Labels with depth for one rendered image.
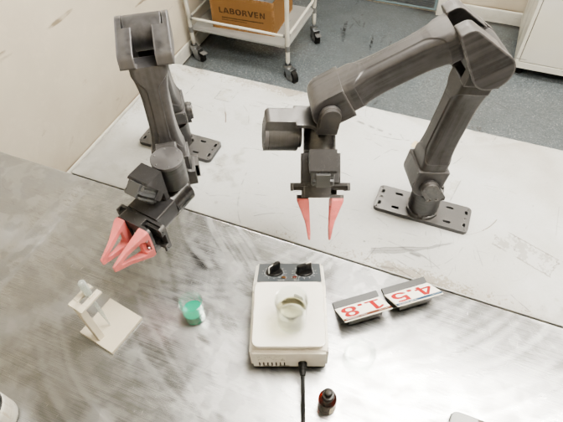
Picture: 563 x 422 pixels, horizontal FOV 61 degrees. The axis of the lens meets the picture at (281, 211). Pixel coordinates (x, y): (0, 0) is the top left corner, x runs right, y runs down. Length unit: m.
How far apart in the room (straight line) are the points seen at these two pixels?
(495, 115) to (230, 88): 1.81
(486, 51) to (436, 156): 0.23
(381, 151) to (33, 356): 0.85
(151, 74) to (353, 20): 2.74
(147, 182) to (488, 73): 0.56
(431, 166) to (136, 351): 0.64
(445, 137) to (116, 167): 0.75
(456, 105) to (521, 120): 2.05
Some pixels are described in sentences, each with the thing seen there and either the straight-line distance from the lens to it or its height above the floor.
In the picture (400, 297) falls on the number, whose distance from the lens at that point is 0.93.
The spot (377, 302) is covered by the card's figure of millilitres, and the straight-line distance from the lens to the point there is 0.92.
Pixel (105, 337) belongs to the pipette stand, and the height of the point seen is 0.91.
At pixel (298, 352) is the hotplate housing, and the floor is 0.97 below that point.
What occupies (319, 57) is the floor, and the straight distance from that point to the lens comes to 3.13.
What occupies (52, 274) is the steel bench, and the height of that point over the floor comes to 0.90.
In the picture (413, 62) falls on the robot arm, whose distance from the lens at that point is 0.78.
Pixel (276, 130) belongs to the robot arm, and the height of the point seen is 1.18.
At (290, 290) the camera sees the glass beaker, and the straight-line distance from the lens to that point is 0.77.
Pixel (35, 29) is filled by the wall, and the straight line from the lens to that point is 2.26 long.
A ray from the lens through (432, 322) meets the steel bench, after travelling 0.94.
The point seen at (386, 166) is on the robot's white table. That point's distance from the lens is 1.16.
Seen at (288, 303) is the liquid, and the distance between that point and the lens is 0.79.
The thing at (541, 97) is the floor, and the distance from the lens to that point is 3.11.
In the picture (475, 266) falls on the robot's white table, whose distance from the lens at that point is 1.03.
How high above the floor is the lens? 1.72
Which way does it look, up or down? 51 degrees down
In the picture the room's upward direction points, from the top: 3 degrees counter-clockwise
